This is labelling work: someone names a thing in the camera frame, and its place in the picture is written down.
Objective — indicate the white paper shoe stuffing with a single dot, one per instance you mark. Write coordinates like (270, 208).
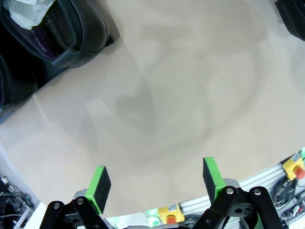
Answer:
(26, 12)

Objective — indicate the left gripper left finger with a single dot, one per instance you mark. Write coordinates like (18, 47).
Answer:
(95, 190)

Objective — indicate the aluminium table frame rail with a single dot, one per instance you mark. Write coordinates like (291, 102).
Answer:
(257, 179)

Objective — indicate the black leather shoe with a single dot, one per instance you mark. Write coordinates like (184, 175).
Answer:
(16, 86)
(93, 31)
(294, 21)

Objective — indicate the yellow emergency stop box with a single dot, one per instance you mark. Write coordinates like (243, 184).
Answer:
(294, 167)
(171, 213)

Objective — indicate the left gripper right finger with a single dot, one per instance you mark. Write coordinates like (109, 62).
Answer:
(214, 181)

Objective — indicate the black shoe stand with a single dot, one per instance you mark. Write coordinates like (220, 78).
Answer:
(45, 78)

